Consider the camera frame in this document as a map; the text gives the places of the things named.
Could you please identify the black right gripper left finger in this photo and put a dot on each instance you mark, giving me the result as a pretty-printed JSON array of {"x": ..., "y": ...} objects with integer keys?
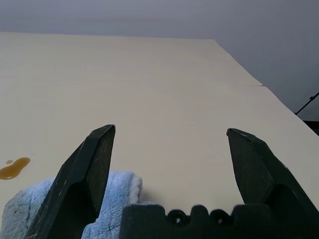
[{"x": 74, "y": 179}]

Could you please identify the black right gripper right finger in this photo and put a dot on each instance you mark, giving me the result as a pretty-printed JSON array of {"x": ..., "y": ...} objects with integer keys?
[{"x": 259, "y": 169}]

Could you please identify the light blue fluffy rag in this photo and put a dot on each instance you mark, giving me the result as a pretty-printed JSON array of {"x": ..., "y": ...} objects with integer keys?
[{"x": 119, "y": 189}]

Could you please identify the brown liquid puddle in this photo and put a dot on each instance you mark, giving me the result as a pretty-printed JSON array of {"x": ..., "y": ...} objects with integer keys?
[{"x": 13, "y": 169}]

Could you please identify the small brown liquid drop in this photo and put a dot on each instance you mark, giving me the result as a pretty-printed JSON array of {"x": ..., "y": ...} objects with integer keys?
[{"x": 9, "y": 161}]

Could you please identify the black tripod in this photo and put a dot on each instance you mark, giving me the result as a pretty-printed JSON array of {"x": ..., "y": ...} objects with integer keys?
[{"x": 307, "y": 102}]

